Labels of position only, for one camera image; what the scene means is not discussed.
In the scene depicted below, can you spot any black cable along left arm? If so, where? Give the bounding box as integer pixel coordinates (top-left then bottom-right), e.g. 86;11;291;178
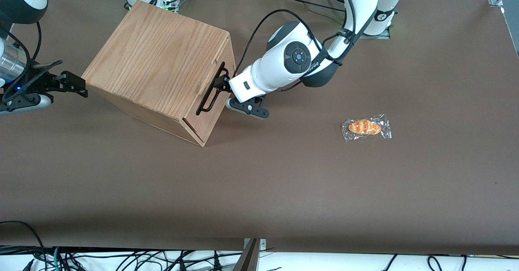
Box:
234;0;380;79

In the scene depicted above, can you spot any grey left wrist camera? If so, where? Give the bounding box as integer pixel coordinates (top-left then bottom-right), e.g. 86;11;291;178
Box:
225;95;270;120

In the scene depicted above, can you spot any wooden drawer cabinet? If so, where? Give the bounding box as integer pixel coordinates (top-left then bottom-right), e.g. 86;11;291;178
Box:
81;0;237;147

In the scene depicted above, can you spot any long looping black cable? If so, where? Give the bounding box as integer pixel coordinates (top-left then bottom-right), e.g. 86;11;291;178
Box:
0;221;49;271

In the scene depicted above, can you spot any dark grey metal profile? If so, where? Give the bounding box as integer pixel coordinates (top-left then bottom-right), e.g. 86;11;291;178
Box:
233;239;260;271

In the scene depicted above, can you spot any wooden drawer with black handle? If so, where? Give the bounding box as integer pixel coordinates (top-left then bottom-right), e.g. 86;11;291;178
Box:
184;34;234;136

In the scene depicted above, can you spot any bread roll in clear wrapper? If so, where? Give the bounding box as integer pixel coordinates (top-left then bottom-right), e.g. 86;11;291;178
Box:
341;114;392;143

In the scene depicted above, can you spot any silver metal clamp plate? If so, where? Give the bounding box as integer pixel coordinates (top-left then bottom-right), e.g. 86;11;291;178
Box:
243;238;267;260

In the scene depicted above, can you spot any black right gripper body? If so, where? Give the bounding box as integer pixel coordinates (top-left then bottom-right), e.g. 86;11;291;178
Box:
2;66;62;102

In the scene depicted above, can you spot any black cable along right arm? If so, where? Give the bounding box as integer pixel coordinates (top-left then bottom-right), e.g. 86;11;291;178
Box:
0;20;43;101

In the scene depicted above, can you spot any thin black cable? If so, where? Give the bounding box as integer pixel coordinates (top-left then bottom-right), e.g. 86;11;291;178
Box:
280;0;349;12

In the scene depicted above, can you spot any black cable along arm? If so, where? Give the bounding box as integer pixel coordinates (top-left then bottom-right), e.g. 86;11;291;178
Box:
0;20;43;101
234;0;380;79

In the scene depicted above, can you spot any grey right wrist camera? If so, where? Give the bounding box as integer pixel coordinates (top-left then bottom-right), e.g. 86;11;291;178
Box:
0;94;54;115

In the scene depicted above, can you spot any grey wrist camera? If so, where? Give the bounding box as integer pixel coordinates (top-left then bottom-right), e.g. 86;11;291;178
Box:
0;94;54;115
225;95;270;120

